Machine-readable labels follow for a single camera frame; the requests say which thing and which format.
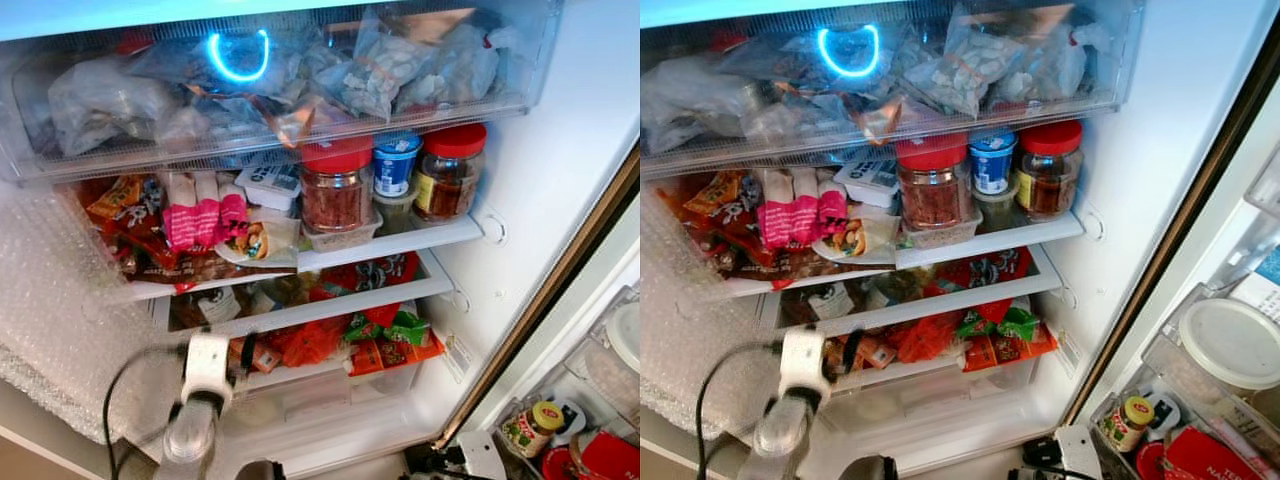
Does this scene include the pink white snack packs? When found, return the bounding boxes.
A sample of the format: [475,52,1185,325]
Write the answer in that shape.
[159,170,252,254]
[756,167,850,252]

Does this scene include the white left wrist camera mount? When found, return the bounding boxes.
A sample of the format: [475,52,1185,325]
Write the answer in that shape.
[779,327,834,407]
[180,333,234,413]

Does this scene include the wide red-lid chili jar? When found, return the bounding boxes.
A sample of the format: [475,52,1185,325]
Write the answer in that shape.
[894,132,974,232]
[299,136,377,237]

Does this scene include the red-lid jar yellow label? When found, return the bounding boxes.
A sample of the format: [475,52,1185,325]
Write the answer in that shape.
[412,122,490,224]
[1014,119,1085,220]

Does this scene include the frosted clear frozen bag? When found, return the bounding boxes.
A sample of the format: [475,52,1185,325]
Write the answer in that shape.
[640,54,773,153]
[44,54,183,158]

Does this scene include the yellow-lid glass jar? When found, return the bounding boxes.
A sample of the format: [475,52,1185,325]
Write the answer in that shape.
[499,400,565,460]
[1099,395,1157,454]

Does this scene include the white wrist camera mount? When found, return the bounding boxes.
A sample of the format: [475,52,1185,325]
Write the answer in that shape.
[457,429,507,480]
[180,333,234,413]
[779,327,834,407]
[1049,424,1102,480]

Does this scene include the clear bag white dumplings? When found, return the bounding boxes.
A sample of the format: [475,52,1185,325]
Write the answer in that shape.
[339,18,433,118]
[924,13,1028,117]

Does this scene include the orange seasoning packet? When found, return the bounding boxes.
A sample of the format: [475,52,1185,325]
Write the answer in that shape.
[961,324,1060,374]
[349,334,447,378]

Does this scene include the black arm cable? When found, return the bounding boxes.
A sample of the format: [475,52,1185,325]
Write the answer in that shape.
[102,344,187,480]
[696,339,787,480]

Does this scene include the clear bubble wrap sheet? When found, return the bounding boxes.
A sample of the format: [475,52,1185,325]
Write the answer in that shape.
[0,184,193,447]
[640,184,793,442]

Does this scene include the white lidded food box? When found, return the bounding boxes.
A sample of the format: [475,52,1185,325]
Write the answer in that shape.
[831,157,902,210]
[234,162,304,214]

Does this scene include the clear plastic food container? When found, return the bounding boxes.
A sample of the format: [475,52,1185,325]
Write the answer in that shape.
[299,210,384,254]
[897,208,984,250]

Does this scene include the blue white yogurt cup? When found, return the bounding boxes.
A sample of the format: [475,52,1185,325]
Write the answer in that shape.
[967,126,1020,197]
[371,130,424,199]

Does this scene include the red flat package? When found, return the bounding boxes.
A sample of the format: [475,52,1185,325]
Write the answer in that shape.
[577,429,641,480]
[1159,424,1267,480]

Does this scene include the white glass fridge shelf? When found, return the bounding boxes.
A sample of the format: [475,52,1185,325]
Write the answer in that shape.
[700,211,1087,298]
[100,214,487,303]

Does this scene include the clear crisper drawer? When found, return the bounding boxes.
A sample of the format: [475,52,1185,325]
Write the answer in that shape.
[814,354,1033,432]
[214,360,423,433]

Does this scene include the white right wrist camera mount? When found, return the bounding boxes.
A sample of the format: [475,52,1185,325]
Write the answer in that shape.
[457,429,507,480]
[1049,424,1102,480]

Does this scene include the red printed snack bag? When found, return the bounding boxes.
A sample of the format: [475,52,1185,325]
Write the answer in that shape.
[80,174,167,273]
[680,169,767,272]

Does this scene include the narrow white fridge shelf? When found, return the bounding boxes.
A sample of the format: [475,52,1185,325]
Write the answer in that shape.
[150,250,457,337]
[755,245,1064,332]

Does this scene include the green red snack packet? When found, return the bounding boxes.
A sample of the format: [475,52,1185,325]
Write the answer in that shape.
[954,299,1042,344]
[344,304,432,347]

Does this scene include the white round-lid container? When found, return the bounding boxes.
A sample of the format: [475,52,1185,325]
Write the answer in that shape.
[604,299,641,372]
[1177,297,1280,392]

